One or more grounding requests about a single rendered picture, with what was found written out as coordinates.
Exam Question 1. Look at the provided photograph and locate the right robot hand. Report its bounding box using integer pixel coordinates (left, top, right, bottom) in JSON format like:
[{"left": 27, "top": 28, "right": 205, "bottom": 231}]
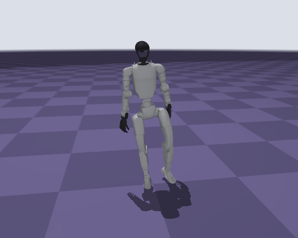
[{"left": 120, "top": 113, "right": 129, "bottom": 132}]

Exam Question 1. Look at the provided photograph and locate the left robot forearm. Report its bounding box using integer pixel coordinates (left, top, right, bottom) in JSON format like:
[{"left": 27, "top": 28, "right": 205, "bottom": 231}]
[{"left": 162, "top": 90, "right": 172, "bottom": 107}]

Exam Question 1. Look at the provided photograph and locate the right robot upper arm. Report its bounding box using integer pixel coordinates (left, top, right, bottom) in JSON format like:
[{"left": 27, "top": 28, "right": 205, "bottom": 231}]
[{"left": 122, "top": 66, "right": 133, "bottom": 98}]

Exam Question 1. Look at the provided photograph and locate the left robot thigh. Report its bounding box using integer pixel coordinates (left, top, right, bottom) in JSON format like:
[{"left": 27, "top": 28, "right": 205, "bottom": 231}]
[{"left": 156, "top": 108, "right": 173, "bottom": 151}]

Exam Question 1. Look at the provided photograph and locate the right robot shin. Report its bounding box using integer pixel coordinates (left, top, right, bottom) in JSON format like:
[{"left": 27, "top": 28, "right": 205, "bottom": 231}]
[{"left": 139, "top": 152, "right": 149, "bottom": 178}]

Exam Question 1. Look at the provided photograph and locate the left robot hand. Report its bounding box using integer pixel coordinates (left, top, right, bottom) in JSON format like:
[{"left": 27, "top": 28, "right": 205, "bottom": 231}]
[{"left": 165, "top": 104, "right": 171, "bottom": 118}]

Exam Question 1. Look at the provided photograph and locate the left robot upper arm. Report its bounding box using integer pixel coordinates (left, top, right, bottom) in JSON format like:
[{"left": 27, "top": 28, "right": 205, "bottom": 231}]
[{"left": 155, "top": 63, "right": 169, "bottom": 92}]

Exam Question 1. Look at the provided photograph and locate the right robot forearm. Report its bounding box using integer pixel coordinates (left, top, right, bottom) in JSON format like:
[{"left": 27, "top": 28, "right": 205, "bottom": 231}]
[{"left": 121, "top": 91, "right": 130, "bottom": 117}]

